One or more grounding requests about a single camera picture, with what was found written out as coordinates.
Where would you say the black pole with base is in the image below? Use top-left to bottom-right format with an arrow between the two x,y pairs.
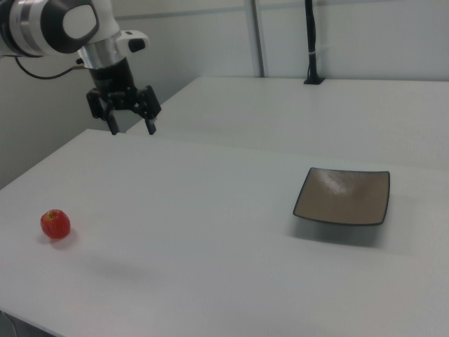
302,0 -> 326,86

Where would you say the red apple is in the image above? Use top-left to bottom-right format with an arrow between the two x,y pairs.
40,209 -> 72,241

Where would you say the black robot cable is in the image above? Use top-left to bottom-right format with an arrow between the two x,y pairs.
13,55 -> 87,80

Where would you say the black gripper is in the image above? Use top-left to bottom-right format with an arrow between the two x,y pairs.
86,57 -> 163,136

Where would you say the square brown ceramic plate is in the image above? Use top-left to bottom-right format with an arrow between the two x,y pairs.
292,166 -> 391,227

